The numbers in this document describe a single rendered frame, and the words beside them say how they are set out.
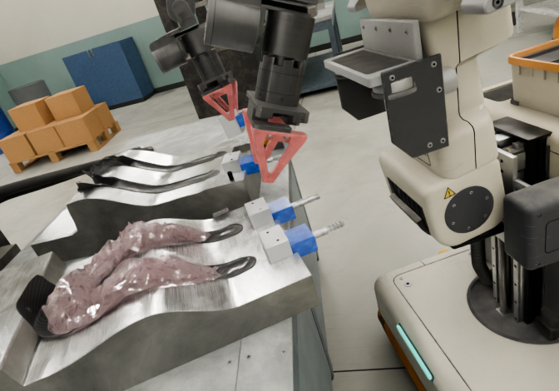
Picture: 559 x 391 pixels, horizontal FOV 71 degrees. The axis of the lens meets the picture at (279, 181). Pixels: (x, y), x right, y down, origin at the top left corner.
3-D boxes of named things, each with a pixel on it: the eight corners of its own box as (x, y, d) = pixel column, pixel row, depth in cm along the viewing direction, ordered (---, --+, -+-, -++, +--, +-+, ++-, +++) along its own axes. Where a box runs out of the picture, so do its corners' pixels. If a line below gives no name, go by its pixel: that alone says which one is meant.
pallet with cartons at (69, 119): (121, 129, 568) (97, 79, 536) (98, 150, 495) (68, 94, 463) (47, 150, 583) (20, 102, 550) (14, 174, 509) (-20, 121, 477)
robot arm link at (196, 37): (201, 20, 82) (203, 23, 88) (172, 34, 82) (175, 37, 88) (216, 51, 84) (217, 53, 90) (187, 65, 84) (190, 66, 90)
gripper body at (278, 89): (254, 121, 45) (265, 55, 43) (244, 103, 55) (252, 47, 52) (308, 128, 47) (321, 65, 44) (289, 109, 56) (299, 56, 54)
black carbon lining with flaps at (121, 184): (230, 156, 97) (217, 121, 93) (220, 186, 83) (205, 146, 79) (103, 189, 102) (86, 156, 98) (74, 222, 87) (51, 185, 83)
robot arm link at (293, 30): (323, 9, 44) (309, 9, 49) (264, -4, 43) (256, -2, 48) (310, 71, 47) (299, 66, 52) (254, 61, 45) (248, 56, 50)
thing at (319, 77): (344, 55, 598) (332, -9, 558) (346, 90, 433) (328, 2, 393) (300, 66, 615) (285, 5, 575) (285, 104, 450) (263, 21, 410)
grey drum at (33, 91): (68, 124, 729) (43, 78, 691) (71, 129, 681) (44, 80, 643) (35, 136, 708) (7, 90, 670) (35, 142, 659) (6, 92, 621)
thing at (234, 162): (289, 162, 86) (282, 140, 84) (289, 171, 82) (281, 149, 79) (232, 175, 88) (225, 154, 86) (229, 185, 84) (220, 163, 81)
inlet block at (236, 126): (281, 113, 93) (272, 91, 91) (280, 116, 88) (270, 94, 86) (232, 135, 95) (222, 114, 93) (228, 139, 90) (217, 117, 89)
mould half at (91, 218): (263, 165, 105) (247, 118, 99) (256, 216, 82) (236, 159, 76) (94, 207, 111) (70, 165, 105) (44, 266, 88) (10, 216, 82)
